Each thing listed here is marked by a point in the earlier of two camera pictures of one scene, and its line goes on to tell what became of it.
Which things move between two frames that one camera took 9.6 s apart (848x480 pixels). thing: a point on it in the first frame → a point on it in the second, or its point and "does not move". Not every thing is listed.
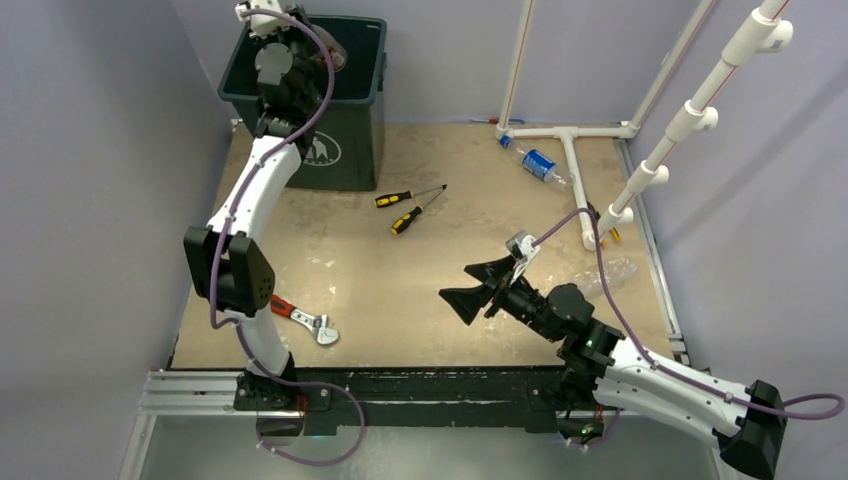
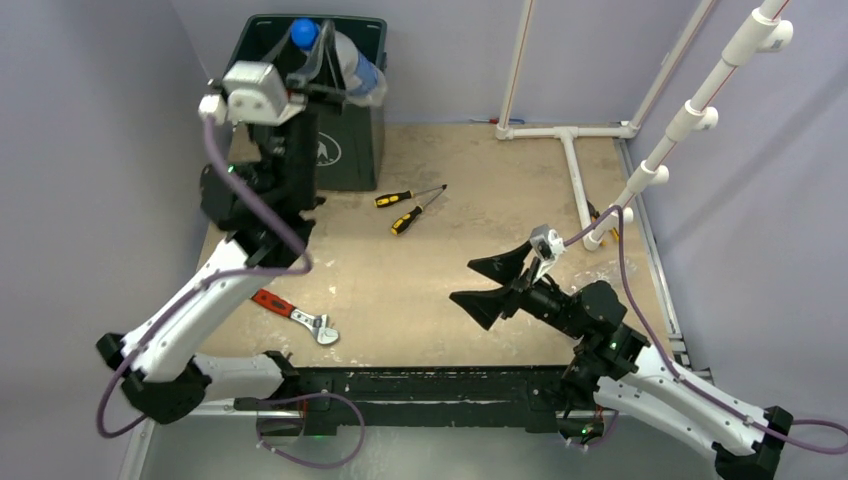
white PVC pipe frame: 759,35 does not move
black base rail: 538,397 does not move
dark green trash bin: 344,150 does not move
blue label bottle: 536,164 → 365,79
